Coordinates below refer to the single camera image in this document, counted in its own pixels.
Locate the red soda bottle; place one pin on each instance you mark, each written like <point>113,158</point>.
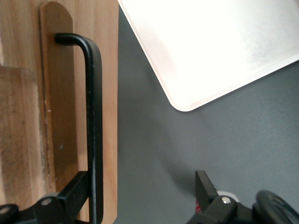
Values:
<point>197,206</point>

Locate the pale pink plastic tray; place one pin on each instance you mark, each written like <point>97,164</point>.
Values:
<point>210,46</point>

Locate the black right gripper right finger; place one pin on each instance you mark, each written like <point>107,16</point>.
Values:
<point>210,210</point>

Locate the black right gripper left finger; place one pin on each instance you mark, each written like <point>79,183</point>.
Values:
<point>70,200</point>

